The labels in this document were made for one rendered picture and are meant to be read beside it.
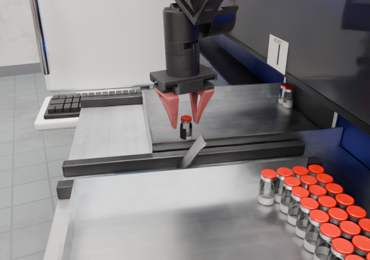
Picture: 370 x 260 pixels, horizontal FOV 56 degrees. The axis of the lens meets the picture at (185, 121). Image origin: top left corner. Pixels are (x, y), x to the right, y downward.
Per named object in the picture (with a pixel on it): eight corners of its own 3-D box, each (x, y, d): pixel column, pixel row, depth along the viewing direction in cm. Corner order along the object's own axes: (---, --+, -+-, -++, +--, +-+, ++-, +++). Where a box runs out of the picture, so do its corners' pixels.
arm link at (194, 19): (175, -46, 49) (208, -7, 46) (232, -48, 56) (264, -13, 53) (152, 19, 58) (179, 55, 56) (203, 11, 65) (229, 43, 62)
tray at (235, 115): (279, 95, 86) (281, 82, 85) (339, 145, 63) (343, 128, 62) (142, 104, 81) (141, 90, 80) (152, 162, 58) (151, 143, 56)
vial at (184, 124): (190, 136, 66) (190, 115, 64) (192, 142, 64) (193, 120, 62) (179, 137, 65) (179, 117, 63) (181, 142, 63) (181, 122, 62)
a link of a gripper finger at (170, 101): (207, 129, 61) (206, 78, 58) (169, 138, 59) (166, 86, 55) (190, 115, 67) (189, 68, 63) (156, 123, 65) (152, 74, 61)
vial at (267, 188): (270, 195, 49) (273, 167, 47) (276, 205, 47) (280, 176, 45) (255, 196, 49) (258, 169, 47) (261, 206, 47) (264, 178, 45)
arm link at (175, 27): (154, 3, 55) (177, 5, 51) (188, -2, 59) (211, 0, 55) (157, 46, 58) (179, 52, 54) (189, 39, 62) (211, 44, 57)
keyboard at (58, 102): (182, 91, 111) (182, 84, 110) (191, 108, 99) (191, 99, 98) (50, 101, 104) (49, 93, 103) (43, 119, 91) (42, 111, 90)
